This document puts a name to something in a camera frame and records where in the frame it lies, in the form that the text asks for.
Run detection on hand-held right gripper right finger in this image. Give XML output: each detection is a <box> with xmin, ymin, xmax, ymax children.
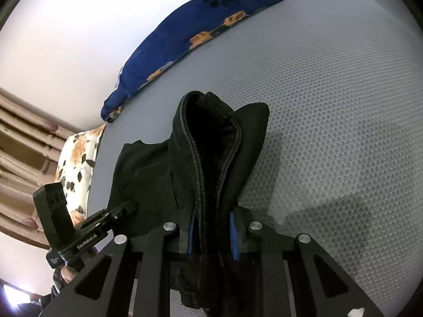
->
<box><xmin>228</xmin><ymin>209</ymin><xmax>385</xmax><ymax>317</ymax></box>

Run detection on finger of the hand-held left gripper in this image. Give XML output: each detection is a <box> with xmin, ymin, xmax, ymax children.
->
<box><xmin>105</xmin><ymin>201</ymin><xmax>139</xmax><ymax>225</ymax></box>

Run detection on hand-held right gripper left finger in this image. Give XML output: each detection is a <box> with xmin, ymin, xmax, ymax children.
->
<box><xmin>41</xmin><ymin>209</ymin><xmax>199</xmax><ymax>317</ymax></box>

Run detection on black pants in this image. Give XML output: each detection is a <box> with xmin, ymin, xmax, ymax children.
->
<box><xmin>107</xmin><ymin>90</ymin><xmax>272</xmax><ymax>316</ymax></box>

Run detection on person's left hand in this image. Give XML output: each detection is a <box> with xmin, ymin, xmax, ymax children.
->
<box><xmin>51</xmin><ymin>247</ymin><xmax>100</xmax><ymax>286</ymax></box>

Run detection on white floral pillow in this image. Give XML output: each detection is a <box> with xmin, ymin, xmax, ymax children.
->
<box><xmin>53</xmin><ymin>124</ymin><xmax>107</xmax><ymax>232</ymax></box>

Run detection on beige curtain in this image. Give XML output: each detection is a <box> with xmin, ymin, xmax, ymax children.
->
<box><xmin>0</xmin><ymin>87</ymin><xmax>79</xmax><ymax>251</ymax></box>

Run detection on grey mattress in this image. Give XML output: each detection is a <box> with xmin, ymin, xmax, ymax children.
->
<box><xmin>85</xmin><ymin>0</ymin><xmax>423</xmax><ymax>317</ymax></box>

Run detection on blue floral pillow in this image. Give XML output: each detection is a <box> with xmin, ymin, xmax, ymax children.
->
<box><xmin>101</xmin><ymin>0</ymin><xmax>305</xmax><ymax>123</ymax></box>

